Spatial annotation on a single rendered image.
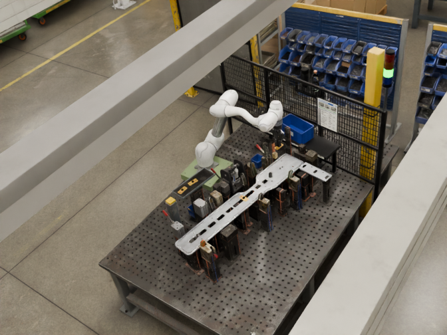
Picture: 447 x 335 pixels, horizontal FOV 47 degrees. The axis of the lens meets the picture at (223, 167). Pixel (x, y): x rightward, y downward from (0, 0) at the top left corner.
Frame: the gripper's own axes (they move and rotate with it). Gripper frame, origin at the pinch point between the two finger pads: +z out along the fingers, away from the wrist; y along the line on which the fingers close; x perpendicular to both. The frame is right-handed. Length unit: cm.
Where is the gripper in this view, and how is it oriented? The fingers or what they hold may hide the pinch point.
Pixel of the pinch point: (278, 142)
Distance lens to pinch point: 430.9
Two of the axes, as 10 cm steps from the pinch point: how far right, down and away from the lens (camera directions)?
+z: 1.3, 7.5, 6.5
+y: 7.0, 3.9, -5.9
